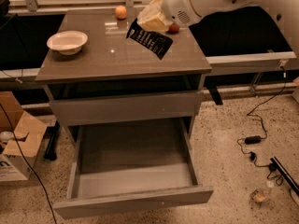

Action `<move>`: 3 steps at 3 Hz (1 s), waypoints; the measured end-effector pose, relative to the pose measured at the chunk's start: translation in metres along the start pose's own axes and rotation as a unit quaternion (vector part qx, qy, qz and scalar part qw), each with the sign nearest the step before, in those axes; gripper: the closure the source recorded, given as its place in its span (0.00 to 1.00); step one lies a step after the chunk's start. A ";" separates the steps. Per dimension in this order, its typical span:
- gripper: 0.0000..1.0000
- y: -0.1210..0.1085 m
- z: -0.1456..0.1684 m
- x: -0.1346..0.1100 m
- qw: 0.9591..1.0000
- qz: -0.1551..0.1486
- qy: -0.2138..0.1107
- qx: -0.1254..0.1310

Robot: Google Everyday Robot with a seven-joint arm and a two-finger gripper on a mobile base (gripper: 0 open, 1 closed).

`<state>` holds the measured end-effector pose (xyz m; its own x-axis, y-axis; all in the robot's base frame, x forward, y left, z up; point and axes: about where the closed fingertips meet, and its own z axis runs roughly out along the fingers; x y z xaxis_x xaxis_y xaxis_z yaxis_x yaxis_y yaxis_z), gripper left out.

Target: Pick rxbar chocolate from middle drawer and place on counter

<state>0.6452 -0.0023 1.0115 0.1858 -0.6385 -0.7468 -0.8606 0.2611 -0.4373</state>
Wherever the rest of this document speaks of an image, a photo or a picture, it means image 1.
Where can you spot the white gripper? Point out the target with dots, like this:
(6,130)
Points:
(177,4)

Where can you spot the black rxbar chocolate wrapper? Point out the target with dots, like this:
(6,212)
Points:
(155,42)

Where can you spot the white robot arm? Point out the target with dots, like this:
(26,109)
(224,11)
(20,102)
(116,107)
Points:
(285,14)

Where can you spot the grey drawer cabinet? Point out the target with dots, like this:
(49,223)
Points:
(110,64)

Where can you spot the closed grey top drawer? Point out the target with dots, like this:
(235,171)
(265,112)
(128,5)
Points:
(73,112)

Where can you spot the open grey middle drawer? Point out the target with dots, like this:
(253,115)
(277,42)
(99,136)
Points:
(132,166)

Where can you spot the red apple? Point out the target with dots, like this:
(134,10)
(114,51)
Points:
(173,29)

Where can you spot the orange fruit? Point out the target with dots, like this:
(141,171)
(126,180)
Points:
(121,12)

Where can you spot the white bowl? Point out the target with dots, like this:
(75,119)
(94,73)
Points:
(67,42)

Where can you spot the cardboard box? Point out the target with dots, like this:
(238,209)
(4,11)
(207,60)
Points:
(21,138)

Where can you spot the small clear floor object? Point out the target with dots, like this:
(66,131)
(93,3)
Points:
(262,192)

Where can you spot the black bar on floor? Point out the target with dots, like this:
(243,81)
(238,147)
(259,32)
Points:
(292,183)

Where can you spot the black power adapter with cable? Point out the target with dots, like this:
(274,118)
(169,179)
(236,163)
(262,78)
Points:
(249,143)

